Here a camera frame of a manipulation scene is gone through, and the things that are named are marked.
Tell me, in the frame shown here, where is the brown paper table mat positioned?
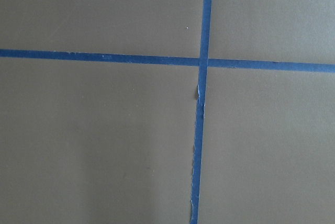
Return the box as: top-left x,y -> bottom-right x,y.
1,0 -> 334,223

